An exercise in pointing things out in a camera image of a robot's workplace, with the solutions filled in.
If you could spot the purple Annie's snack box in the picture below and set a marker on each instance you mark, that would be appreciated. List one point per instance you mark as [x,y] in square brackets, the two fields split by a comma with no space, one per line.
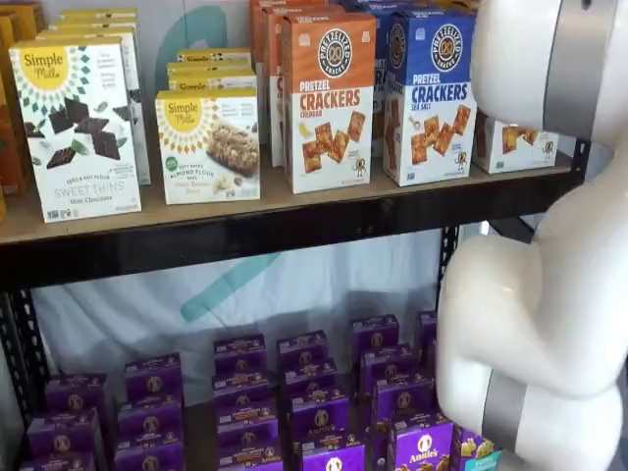
[76,395]
[56,462]
[149,456]
[64,432]
[149,419]
[427,338]
[301,348]
[374,331]
[245,422]
[387,363]
[239,353]
[402,400]
[311,382]
[153,375]
[240,390]
[319,414]

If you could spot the purple Annie's box orange label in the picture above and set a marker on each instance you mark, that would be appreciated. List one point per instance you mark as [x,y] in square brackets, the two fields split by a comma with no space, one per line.
[250,458]

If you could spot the Simple Mills almond bars box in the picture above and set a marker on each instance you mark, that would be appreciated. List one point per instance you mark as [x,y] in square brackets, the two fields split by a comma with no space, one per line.
[211,78]
[206,147]
[211,56]

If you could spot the orange snack box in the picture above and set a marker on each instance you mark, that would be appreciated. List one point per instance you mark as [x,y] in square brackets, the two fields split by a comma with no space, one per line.
[24,15]
[12,122]

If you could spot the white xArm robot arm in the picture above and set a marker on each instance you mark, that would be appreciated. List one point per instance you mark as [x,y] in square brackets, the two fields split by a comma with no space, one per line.
[515,319]

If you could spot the white backdrop cloth teal logo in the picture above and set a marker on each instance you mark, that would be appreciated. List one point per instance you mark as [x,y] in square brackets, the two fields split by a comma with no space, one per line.
[122,319]

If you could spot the yellow white pretzel crackers box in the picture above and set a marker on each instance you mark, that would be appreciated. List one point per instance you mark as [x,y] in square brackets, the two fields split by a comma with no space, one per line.
[515,147]

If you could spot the purple Annie's box brown label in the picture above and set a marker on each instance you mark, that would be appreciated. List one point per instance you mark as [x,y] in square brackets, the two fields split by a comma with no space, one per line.
[422,449]

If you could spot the purple Annie's box teal label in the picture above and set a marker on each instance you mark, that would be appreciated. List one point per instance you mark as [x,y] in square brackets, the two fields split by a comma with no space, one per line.
[473,454]

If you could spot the Simple Mills Sweet Thins box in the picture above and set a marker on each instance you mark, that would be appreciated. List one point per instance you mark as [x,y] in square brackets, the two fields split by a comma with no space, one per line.
[140,122]
[73,147]
[88,24]
[93,17]
[98,11]

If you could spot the blue pretzel crackers box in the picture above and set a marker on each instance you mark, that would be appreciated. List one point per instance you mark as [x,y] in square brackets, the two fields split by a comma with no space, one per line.
[380,88]
[432,98]
[392,5]

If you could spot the orange pretzel crackers box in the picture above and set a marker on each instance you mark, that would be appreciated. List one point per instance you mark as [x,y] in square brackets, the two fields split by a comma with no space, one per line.
[329,98]
[272,73]

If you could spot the purple Annie's box yellow label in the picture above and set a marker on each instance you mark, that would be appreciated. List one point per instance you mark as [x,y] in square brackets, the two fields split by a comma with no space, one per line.
[329,456]

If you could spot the black metal shelf rack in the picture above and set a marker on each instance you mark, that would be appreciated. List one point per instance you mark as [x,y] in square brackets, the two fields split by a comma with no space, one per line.
[196,255]

